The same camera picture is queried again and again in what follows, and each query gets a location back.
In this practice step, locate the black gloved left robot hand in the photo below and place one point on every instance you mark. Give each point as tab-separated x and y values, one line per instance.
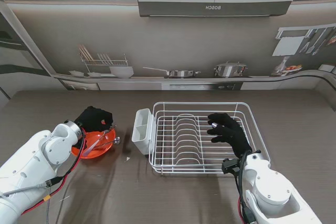
92	119

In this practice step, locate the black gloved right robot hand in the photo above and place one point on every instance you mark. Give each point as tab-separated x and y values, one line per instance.
233	134

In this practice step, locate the silver metal utensil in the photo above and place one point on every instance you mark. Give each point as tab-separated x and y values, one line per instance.
90	149

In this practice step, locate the white plastic utensil holder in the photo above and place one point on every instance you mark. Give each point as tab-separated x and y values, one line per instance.
141	145

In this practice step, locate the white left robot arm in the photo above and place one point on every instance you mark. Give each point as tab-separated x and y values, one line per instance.
39	161

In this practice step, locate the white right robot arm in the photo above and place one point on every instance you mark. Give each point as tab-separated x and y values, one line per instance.
270	187

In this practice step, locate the orange plastic bowl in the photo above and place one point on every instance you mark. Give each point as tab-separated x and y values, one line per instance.
90	137

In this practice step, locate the backdrop white counter bowl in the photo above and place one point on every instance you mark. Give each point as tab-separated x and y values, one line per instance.
121	72

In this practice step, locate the backdrop dish rack with plates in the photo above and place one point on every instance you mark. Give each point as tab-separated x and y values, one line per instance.
105	62

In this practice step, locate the backdrop steel saucepan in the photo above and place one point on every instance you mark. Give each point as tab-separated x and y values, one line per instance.
181	73

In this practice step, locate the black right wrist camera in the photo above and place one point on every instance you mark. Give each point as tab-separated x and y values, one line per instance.
230	166

